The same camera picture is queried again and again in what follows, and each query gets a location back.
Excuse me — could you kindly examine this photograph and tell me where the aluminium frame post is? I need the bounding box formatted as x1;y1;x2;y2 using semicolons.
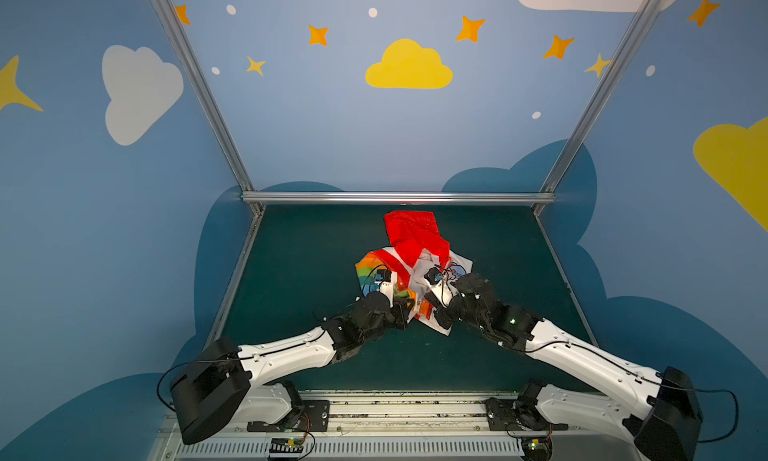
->
150;0;253;194
532;0;664;218

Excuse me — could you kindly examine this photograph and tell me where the left aluminium frame post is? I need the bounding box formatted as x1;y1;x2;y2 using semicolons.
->
150;0;253;194

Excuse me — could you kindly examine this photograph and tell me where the green table mat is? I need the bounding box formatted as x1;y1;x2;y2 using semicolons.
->
223;205;588;391

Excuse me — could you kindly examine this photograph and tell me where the small circuit board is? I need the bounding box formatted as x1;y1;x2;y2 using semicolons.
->
266;437;305;460
521;438;553;461

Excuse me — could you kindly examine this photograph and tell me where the aluminium mounting rail base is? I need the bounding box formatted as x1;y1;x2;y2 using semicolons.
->
148;391;643;460

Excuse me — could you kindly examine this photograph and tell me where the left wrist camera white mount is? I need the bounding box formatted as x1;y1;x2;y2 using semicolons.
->
374;267;397;307

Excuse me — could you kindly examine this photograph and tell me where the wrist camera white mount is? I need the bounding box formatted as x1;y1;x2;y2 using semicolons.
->
374;267;397;307
424;266;455;308

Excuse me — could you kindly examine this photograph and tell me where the left small circuit board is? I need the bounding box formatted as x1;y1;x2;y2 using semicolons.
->
266;437;305;460

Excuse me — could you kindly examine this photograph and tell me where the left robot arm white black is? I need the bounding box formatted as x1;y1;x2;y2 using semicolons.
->
169;291;416;445

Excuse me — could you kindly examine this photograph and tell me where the back horizontal aluminium bar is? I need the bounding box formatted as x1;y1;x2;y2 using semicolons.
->
241;191;556;205

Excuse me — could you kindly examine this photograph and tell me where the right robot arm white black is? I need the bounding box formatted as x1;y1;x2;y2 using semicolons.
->
425;269;703;460

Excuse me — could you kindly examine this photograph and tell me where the rainbow white red children's jacket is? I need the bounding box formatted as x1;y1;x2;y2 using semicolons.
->
355;211;473;336

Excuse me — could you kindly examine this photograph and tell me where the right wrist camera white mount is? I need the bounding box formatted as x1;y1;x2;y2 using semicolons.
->
424;266;455;308

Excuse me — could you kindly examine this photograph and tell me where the right small circuit board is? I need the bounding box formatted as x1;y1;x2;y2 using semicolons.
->
521;438;553;461

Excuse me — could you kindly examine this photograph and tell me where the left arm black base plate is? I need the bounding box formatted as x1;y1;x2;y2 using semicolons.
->
247;400;330;433

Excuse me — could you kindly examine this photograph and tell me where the right aluminium frame post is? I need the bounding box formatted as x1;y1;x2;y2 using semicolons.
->
532;0;664;218

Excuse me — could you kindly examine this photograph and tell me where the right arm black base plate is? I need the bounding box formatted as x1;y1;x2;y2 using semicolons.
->
484;397;569;432

